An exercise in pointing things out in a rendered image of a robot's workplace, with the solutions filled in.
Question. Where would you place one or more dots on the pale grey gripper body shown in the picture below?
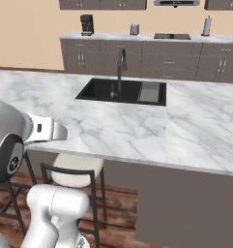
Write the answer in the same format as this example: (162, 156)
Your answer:
(59, 131)

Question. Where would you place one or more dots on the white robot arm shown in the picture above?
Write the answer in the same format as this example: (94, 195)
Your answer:
(53, 206)

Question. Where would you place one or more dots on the black stool with white cushion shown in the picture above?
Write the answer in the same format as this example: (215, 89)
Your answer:
(76, 169)
(12, 197)

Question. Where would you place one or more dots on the black sink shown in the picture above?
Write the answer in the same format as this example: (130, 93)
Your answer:
(121, 91)

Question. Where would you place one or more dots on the dark grey tap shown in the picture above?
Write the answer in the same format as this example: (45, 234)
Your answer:
(120, 69)

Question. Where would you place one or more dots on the black coffee machine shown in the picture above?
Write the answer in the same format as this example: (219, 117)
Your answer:
(87, 24)

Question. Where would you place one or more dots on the grey-brown base cupboards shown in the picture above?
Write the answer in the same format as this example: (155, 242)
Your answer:
(160, 59)

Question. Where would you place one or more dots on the grey kitchen island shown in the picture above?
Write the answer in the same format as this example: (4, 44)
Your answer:
(185, 206)

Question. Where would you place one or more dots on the black hob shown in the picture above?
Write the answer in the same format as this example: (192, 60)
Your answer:
(172, 36)

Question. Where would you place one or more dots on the grey range hood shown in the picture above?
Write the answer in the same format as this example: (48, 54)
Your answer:
(176, 2)

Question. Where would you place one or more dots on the white paper towel roll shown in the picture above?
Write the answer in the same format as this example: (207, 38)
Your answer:
(207, 25)

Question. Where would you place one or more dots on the grey-brown wall cupboards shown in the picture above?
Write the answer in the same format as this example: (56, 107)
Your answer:
(222, 4)
(101, 4)

